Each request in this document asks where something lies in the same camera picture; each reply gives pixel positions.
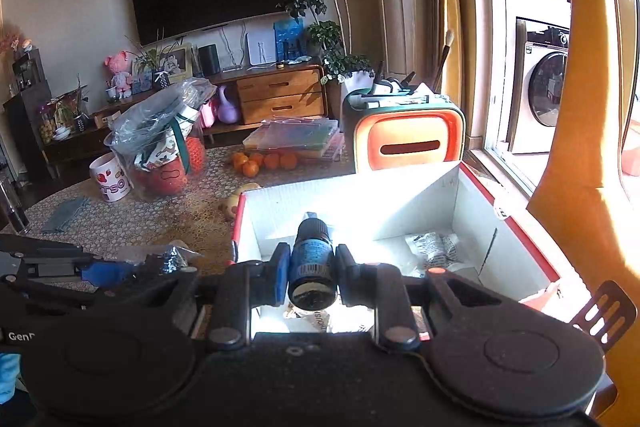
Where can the lace-covered desktop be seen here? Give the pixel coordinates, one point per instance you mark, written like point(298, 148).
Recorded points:
point(150, 217)

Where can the blue picture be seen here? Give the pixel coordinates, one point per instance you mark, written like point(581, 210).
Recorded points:
point(289, 39)

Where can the stack of folders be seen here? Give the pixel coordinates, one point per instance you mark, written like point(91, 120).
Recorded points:
point(295, 137)

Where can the person's left forearm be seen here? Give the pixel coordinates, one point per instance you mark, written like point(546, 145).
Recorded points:
point(9, 377)

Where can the yellow curtain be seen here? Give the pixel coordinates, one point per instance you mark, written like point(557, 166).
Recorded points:
point(445, 32)

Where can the orange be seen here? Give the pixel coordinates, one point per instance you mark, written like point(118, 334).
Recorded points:
point(250, 169)
point(271, 161)
point(288, 160)
point(257, 157)
point(239, 158)

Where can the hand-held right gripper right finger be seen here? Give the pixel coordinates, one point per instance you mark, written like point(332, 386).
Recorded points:
point(346, 279)

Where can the white strawberry mug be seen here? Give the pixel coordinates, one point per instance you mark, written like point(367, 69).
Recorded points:
point(111, 179)

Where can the black speaker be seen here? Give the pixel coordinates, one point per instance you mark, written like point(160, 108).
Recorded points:
point(209, 60)

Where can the red cardboard box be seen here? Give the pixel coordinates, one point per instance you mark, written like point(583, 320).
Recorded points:
point(350, 212)

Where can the potted grass plant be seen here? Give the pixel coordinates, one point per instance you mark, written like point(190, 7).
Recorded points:
point(155, 62)

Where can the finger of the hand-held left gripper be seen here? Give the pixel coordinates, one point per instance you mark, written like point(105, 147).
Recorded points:
point(45, 252)
point(102, 273)

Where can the brown silver snack packet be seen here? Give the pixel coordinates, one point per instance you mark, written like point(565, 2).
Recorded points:
point(312, 319)

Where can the green orange storage case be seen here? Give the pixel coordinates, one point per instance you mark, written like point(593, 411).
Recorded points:
point(405, 137)

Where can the photo frame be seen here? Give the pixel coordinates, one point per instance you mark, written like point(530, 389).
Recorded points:
point(176, 62)

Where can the small potted plant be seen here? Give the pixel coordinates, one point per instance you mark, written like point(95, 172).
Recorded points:
point(70, 107)

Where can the silver black-print packet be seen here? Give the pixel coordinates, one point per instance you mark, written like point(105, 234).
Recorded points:
point(435, 248)
point(167, 258)

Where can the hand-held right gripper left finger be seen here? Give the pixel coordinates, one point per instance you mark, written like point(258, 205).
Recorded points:
point(280, 277)

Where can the grey cloth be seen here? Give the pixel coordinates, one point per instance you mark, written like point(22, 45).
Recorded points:
point(65, 214)

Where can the pink plush doll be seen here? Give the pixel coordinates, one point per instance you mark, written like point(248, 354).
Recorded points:
point(119, 74)

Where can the wooden TV cabinet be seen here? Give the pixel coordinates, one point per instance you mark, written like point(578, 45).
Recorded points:
point(280, 92)

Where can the white plant pot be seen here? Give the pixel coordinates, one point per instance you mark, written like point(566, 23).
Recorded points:
point(357, 84)

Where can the dark side cabinet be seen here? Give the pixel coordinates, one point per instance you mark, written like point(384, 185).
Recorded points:
point(25, 117)

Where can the white washing machine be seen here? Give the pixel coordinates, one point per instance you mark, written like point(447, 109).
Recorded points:
point(540, 87)

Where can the small dark blue bottle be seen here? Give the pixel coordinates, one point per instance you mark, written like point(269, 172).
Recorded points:
point(311, 257)

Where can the yellow bear toy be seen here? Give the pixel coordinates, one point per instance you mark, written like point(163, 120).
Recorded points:
point(235, 203)

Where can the white board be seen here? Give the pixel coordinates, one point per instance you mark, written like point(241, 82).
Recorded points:
point(261, 48)

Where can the clear plastic bag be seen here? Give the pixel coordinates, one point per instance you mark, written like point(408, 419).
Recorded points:
point(150, 122)

